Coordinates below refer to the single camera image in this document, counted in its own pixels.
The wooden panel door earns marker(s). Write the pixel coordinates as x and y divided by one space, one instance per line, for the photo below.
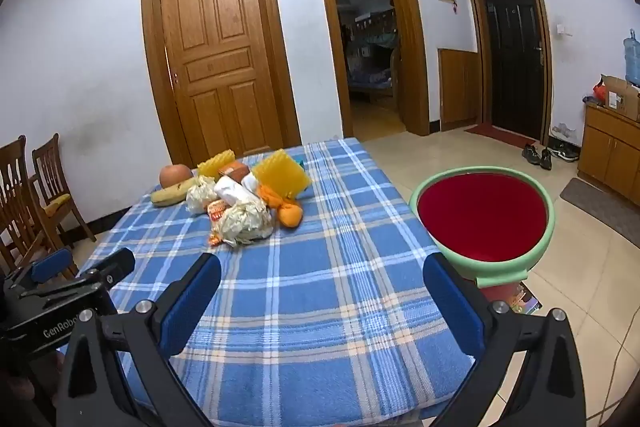
220 57

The cardboard box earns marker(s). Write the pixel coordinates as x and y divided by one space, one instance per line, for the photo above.
622 97

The orange rice cracker packet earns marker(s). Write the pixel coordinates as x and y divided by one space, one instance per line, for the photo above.
217 213

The wooden cabinet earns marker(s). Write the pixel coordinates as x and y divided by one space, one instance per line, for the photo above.
610 152

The orange plastic bag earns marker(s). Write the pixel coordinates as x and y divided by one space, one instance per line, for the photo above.
599 91

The blue water bottle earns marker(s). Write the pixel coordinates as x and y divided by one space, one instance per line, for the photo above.
632 57

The colourful picture book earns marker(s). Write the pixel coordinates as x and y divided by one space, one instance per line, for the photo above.
525 298

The bed with blue bedding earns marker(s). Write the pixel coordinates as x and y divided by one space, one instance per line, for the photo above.
370 79

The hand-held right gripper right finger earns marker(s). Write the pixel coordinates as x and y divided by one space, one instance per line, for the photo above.
452 307

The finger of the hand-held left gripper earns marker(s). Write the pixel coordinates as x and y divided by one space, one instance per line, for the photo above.
112 267
50 264

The crumpled white tissue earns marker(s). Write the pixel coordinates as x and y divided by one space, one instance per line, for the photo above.
200 197

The apple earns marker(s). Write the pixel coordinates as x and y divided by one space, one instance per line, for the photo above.
175 174

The wooden chair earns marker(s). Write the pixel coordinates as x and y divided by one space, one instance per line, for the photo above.
50 177
15 202

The open wooden doorway frame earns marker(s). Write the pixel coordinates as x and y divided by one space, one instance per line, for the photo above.
417 57

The grey floor mat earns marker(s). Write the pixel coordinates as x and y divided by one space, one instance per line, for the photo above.
600 207

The red basin with green rim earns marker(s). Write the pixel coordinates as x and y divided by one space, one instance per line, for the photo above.
480 217

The orange carton box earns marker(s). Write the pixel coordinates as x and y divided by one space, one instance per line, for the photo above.
235 169

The black entrance door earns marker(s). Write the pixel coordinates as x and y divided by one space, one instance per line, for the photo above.
515 57

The teal white box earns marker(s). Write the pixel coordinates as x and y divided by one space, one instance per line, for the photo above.
301 165

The wall light switch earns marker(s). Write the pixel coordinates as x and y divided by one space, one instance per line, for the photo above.
565 29

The crumpled white wrapper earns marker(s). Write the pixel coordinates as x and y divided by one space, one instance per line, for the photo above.
247 222

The black white sneaker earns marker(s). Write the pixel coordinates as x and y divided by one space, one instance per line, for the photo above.
572 153
557 147

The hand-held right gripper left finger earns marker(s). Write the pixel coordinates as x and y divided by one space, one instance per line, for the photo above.
192 302

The banana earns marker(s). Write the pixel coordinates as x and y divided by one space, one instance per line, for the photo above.
172 196

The dark shoe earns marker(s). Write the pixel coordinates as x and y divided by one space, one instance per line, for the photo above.
531 153
546 159

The white plastic wrapper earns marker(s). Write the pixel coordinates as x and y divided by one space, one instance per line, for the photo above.
235 192

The orange cloth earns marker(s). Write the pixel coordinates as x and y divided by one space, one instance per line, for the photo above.
285 209

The blue plaid tablecloth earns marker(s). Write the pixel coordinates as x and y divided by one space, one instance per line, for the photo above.
310 297

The red doormat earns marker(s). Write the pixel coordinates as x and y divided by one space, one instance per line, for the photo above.
500 134

